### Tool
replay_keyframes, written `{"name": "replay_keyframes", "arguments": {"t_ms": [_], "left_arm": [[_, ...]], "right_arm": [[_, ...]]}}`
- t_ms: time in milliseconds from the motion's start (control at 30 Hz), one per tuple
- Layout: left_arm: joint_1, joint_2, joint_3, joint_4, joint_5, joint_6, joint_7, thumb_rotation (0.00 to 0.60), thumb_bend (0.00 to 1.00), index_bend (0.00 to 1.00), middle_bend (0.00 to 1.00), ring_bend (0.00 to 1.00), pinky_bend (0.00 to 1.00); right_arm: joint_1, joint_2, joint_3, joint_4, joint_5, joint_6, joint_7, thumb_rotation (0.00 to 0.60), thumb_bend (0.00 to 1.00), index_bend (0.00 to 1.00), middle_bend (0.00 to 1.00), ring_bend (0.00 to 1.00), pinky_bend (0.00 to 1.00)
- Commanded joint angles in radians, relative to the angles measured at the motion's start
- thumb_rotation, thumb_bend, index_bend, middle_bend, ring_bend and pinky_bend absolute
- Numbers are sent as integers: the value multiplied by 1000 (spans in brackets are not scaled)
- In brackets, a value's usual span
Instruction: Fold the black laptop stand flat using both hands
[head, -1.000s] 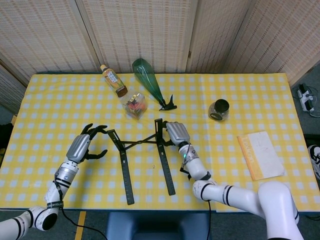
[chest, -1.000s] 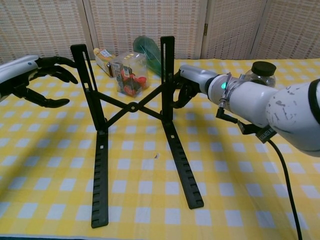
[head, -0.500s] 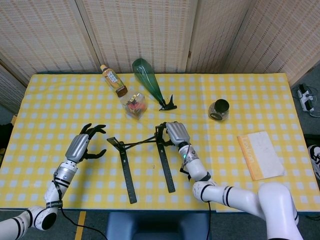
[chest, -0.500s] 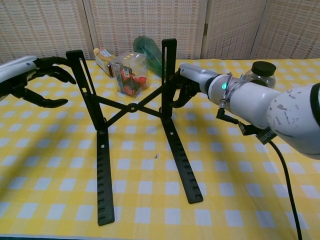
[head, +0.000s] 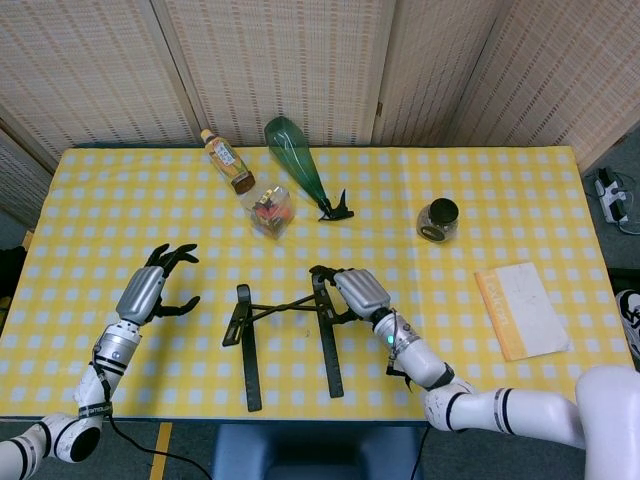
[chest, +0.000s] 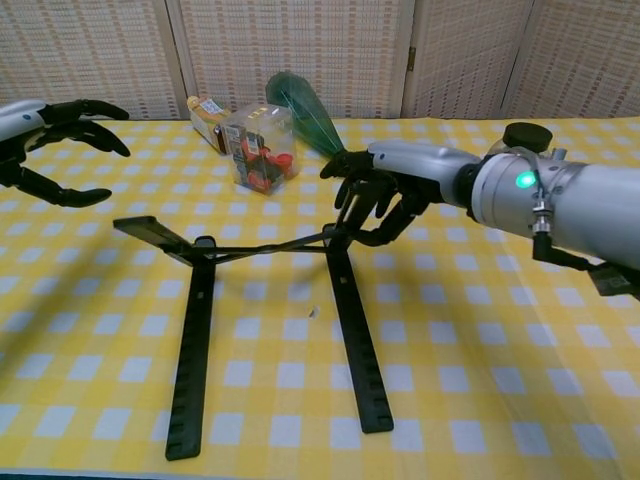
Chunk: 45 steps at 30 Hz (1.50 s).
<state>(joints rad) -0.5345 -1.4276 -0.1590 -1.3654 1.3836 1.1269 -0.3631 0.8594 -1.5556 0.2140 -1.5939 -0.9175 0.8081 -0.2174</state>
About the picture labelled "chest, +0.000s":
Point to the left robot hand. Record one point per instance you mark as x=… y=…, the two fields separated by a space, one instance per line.
x=22 y=122

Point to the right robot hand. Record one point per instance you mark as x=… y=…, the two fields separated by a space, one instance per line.
x=420 y=167

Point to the black folding stand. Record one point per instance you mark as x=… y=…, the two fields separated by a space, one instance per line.
x=189 y=375

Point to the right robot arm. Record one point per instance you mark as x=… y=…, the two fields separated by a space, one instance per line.
x=590 y=200

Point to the woven folding screen panel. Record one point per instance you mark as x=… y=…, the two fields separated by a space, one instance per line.
x=465 y=50
x=75 y=55
x=585 y=50
x=300 y=40

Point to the brass screen hinge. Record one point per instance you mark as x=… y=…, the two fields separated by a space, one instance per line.
x=412 y=56

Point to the glass jar black lid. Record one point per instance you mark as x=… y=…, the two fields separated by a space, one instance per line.
x=527 y=136

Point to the green cone bag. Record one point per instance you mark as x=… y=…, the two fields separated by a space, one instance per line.
x=300 y=112

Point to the clear plastic toy box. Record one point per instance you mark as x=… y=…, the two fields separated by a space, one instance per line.
x=260 y=155

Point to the yellow snack package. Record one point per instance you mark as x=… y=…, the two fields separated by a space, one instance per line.
x=205 y=117

